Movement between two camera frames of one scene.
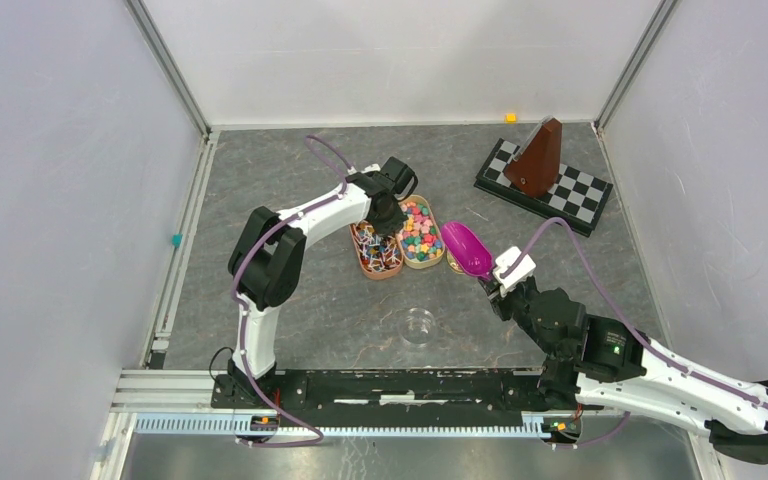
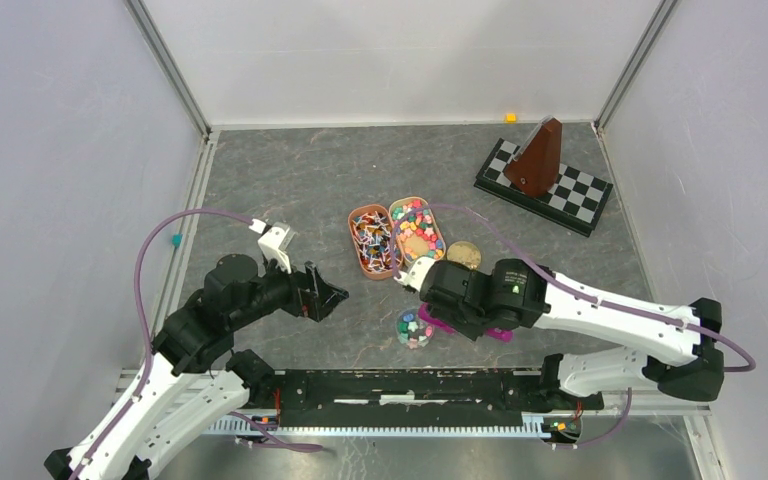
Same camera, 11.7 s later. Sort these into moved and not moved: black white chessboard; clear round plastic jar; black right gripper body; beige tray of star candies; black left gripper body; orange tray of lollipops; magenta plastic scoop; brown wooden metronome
Moved: magenta plastic scoop; black right gripper body; black left gripper body
Not moved: orange tray of lollipops; black white chessboard; clear round plastic jar; beige tray of star candies; brown wooden metronome
